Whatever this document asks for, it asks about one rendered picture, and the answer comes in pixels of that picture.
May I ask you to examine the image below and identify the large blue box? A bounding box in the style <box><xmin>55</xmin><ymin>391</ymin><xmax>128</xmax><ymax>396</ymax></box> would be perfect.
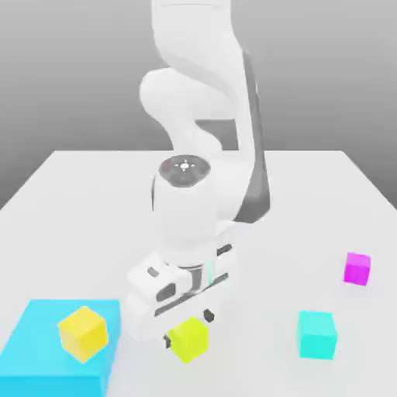
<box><xmin>0</xmin><ymin>299</ymin><xmax>122</xmax><ymax>397</ymax></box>

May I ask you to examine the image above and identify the small lime cube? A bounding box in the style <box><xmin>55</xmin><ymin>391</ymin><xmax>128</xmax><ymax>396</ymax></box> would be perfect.
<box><xmin>167</xmin><ymin>316</ymin><xmax>209</xmax><ymax>364</ymax></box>

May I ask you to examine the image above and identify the small turquoise cube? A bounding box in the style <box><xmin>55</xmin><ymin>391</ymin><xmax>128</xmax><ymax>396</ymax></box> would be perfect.
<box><xmin>295</xmin><ymin>309</ymin><xmax>339</xmax><ymax>361</ymax></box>

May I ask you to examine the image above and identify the small magenta cube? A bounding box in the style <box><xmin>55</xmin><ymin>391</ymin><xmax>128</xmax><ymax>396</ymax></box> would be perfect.
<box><xmin>343</xmin><ymin>251</ymin><xmax>372</xmax><ymax>287</ymax></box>

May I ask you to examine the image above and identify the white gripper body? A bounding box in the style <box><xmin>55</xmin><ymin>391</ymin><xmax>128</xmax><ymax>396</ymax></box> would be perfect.
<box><xmin>124</xmin><ymin>270</ymin><xmax>235</xmax><ymax>343</ymax></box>

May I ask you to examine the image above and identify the small yellow cube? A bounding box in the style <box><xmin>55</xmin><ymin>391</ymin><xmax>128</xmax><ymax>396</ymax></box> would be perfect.
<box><xmin>57</xmin><ymin>306</ymin><xmax>109</xmax><ymax>364</ymax></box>

